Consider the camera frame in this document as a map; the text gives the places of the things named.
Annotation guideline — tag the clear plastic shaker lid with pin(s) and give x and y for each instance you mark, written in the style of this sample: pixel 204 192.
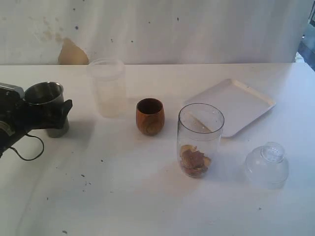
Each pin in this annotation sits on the clear plastic shaker lid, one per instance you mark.
pixel 267 167

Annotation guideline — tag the translucent plastic container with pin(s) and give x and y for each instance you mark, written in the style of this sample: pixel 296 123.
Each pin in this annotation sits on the translucent plastic container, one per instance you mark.
pixel 109 86

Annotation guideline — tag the reddish-brown apple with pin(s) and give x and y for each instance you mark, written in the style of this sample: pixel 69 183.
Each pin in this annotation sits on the reddish-brown apple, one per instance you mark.
pixel 193 162

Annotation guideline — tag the white square tray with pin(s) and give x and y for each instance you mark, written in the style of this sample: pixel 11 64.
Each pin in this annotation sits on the white square tray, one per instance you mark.
pixel 239 103

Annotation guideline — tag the stainless steel cup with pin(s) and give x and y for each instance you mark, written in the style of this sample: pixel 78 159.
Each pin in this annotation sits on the stainless steel cup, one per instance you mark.
pixel 43 94

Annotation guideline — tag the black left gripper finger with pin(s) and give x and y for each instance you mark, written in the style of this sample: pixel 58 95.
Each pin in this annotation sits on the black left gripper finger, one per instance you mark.
pixel 56 114

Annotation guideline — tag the clear plastic shaker cup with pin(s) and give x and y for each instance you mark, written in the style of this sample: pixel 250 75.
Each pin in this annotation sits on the clear plastic shaker cup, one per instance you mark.
pixel 201 125

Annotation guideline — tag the brown wooden cup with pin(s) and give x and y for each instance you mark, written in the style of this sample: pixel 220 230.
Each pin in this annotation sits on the brown wooden cup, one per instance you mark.
pixel 150 116

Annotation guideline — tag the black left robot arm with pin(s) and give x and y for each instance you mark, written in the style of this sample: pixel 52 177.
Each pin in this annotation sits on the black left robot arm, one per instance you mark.
pixel 28 135

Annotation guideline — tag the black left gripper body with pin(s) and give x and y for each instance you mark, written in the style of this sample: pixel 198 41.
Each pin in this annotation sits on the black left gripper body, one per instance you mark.
pixel 18 122

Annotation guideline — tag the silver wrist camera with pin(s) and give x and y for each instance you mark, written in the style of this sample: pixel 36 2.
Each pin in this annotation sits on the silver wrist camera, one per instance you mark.
pixel 10 93

